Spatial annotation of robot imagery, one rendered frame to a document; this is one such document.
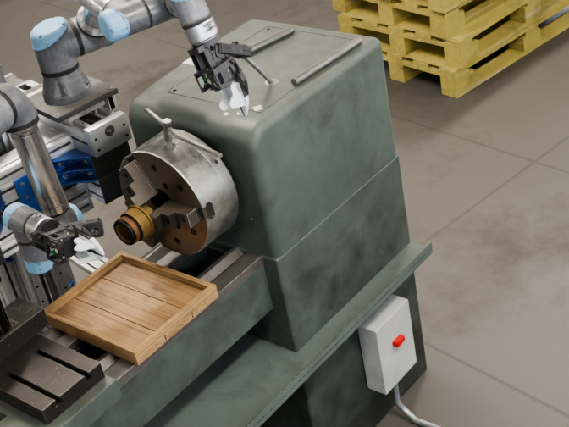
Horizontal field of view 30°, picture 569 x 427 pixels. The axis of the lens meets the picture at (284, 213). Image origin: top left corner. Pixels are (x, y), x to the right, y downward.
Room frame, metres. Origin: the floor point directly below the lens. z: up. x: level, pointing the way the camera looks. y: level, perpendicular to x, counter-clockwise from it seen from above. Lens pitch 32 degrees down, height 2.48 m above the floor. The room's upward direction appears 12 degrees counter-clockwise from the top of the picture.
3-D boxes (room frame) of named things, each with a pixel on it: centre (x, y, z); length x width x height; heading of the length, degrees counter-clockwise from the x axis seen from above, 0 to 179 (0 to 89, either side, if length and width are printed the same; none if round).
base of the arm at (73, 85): (3.04, 0.58, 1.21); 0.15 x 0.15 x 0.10
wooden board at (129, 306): (2.26, 0.44, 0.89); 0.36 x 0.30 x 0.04; 45
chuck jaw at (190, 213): (2.32, 0.26, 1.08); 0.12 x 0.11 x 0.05; 45
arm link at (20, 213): (2.40, 0.67, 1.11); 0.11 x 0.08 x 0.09; 41
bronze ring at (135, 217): (2.33, 0.38, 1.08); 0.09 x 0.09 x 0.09; 45
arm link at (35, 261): (2.42, 0.66, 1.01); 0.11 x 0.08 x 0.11; 149
